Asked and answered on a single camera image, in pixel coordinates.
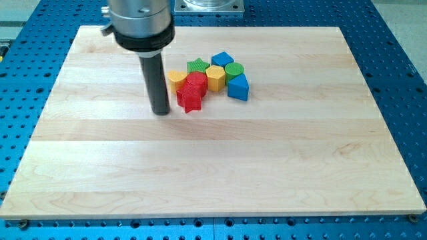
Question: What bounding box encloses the red star block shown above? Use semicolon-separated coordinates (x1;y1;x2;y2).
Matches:
176;83;202;113

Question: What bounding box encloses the blue triangle block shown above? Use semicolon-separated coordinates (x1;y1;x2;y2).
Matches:
228;74;250;101

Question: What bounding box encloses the red cylinder block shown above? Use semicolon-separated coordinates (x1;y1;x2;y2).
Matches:
186;71;207;97

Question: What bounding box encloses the yellow hexagon block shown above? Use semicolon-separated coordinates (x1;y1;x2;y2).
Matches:
205;65;226;92

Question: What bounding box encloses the green cylinder block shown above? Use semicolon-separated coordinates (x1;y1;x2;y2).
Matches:
224;62;244;85

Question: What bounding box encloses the yellow heart block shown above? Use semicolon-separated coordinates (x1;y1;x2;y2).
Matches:
167;70;187;94

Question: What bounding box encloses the green star block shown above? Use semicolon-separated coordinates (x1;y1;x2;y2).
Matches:
187;58;210;73

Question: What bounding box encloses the blue pentagon block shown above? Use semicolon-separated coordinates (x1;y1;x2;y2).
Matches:
211;51;234;67

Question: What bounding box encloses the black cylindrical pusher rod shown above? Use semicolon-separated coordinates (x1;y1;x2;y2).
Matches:
139;53;170;115

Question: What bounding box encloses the light wooden board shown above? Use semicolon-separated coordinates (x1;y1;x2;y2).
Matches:
1;26;426;220

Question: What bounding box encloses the blue perforated metal table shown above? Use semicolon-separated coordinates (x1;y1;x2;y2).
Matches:
1;1;426;239

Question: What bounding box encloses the left board clamp screw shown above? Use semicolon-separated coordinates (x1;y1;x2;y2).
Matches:
17;219;29;230

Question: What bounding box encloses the board clamp screw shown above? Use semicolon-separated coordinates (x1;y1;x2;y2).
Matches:
407;214;418;224
17;219;29;230

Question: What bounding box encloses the right board clamp screw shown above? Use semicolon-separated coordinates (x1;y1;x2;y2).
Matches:
407;214;418;224

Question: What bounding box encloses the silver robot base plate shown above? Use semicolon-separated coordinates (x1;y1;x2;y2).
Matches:
173;0;245;15

